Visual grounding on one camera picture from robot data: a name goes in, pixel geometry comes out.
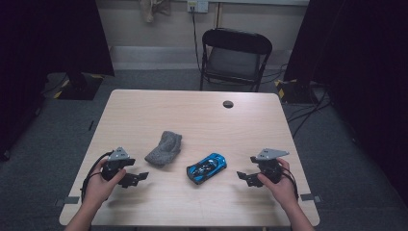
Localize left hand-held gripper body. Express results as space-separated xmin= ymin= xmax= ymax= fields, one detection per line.
xmin=101 ymin=146 xmax=137 ymax=182

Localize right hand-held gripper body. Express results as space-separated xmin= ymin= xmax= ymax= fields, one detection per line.
xmin=250 ymin=147 xmax=290 ymax=185

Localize blue toy car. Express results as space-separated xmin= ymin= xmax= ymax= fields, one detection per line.
xmin=186 ymin=152 xmax=228 ymax=186

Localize person's right hand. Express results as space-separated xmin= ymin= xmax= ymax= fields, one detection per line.
xmin=258 ymin=158 xmax=299 ymax=211

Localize person's left hand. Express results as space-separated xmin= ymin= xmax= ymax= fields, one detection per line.
xmin=82 ymin=159 xmax=128 ymax=211

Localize grey tape strip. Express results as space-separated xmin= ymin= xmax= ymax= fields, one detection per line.
xmin=54 ymin=195 xmax=81 ymax=207
xmin=299 ymin=192 xmax=322 ymax=204

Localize black stand base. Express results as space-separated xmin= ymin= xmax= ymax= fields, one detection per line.
xmin=53 ymin=71 xmax=105 ymax=101
xmin=273 ymin=78 xmax=319 ymax=105

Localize black folding chair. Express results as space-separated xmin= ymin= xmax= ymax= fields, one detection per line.
xmin=199 ymin=27 xmax=273 ymax=93

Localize black curtain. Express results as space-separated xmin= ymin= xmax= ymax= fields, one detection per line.
xmin=283 ymin=0 xmax=408 ymax=206
xmin=0 ymin=0 xmax=115 ymax=162

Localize beige hanging cloth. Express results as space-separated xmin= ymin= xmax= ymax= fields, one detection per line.
xmin=138 ymin=0 xmax=172 ymax=23

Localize right hand-held gripper cable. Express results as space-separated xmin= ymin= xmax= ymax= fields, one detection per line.
xmin=278 ymin=165 xmax=300 ymax=201

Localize hand-held gripper cable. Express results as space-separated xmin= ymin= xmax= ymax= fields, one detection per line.
xmin=80 ymin=149 xmax=115 ymax=204
xmin=278 ymin=165 xmax=300 ymax=201

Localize left hand-held gripper cable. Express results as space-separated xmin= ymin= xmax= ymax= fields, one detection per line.
xmin=80 ymin=149 xmax=115 ymax=204

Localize black floor cables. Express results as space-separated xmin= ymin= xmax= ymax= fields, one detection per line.
xmin=287 ymin=86 xmax=331 ymax=139

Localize black wall socket cable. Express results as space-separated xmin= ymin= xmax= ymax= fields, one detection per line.
xmin=191 ymin=6 xmax=203 ymax=73

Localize white wall socket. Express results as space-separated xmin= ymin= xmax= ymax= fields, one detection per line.
xmin=187 ymin=0 xmax=210 ymax=13

